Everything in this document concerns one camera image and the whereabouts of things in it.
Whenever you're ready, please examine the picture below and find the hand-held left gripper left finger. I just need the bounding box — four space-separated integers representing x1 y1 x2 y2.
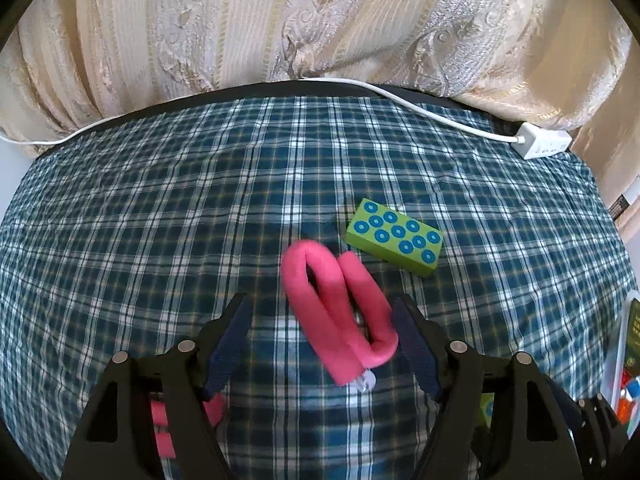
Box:
60 292 253 480

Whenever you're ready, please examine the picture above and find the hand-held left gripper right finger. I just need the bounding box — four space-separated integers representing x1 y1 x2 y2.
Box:
392 294 584 480

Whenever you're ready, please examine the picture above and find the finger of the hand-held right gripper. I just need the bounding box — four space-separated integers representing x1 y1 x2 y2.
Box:
550 385 630 480

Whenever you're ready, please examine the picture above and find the clear plastic storage box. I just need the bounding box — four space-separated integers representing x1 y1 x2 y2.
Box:
600 287 640 429

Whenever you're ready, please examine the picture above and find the pink foam hair curler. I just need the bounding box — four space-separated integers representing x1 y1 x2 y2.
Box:
150 391 226 461
280 240 400 387

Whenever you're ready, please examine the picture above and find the green block with blue dots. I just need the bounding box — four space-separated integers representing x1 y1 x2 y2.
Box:
345 198 445 278
477 392 496 429

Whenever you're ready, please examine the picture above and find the dark green box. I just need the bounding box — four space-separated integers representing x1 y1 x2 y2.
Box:
621 297 640 377

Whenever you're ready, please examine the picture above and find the blue checked tablecloth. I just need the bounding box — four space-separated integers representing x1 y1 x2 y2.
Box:
0 95 640 480

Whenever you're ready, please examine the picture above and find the white power strip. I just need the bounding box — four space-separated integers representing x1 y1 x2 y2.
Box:
515 121 573 161

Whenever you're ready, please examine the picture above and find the cream patterned curtain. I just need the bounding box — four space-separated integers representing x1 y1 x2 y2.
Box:
570 120 640 207
0 0 634 147

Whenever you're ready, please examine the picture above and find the white power cable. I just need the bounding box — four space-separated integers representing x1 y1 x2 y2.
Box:
0 77 527 147

